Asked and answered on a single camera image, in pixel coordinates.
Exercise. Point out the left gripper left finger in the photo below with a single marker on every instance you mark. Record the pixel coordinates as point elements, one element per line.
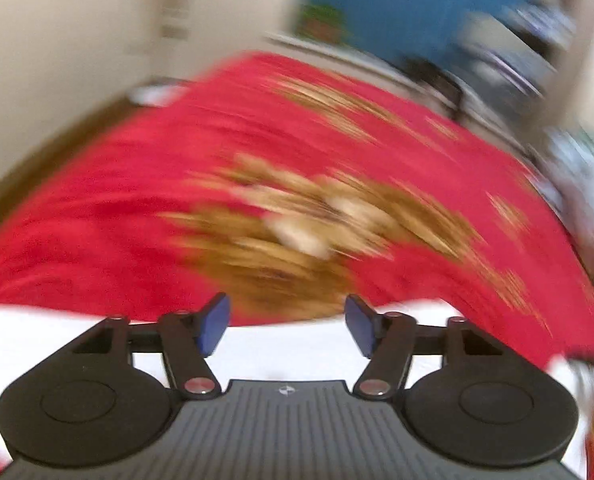
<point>184,339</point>

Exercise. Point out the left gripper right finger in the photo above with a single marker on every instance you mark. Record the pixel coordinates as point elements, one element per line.
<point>391,340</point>

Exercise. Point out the white shirt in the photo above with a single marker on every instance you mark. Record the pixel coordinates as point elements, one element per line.
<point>286,410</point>

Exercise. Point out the red floral bedspread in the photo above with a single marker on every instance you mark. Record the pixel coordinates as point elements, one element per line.
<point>289,188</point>

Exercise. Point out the plaid blue quilt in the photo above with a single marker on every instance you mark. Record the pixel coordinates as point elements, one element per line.
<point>568,164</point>

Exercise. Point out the potted green plant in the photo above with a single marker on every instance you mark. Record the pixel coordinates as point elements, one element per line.
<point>322,23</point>

